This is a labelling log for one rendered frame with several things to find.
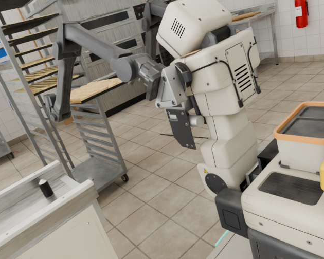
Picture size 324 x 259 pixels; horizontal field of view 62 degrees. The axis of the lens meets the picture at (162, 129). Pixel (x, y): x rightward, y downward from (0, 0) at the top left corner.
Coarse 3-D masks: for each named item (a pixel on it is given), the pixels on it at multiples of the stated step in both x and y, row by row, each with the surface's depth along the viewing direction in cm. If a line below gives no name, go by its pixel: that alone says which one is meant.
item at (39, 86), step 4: (76, 76) 206; (44, 80) 237; (48, 80) 231; (52, 80) 223; (56, 80) 219; (32, 84) 234; (36, 84) 226; (40, 84) 218; (44, 84) 210; (48, 84) 204; (52, 84) 196; (56, 84) 196; (32, 88) 209; (36, 88) 204; (40, 88) 196; (44, 88) 192; (32, 92) 193; (36, 92) 188
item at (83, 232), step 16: (48, 192) 95; (64, 192) 95; (16, 208) 95; (32, 208) 92; (0, 224) 88; (16, 224) 86; (64, 224) 79; (80, 224) 83; (96, 224) 86; (48, 240) 77; (64, 240) 80; (80, 240) 83; (96, 240) 87; (16, 256) 72; (32, 256) 74; (48, 256) 77; (64, 256) 80; (80, 256) 84; (96, 256) 88; (112, 256) 92
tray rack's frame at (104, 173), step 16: (0, 16) 218; (32, 16) 232; (16, 48) 228; (0, 80) 221; (16, 112) 232; (32, 144) 245; (96, 160) 276; (80, 176) 254; (96, 176) 246; (112, 176) 238
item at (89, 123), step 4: (76, 120) 266; (80, 120) 258; (84, 120) 251; (84, 124) 249; (88, 124) 245; (92, 124) 242; (96, 124) 236; (100, 124) 230; (104, 124) 224; (104, 128) 222
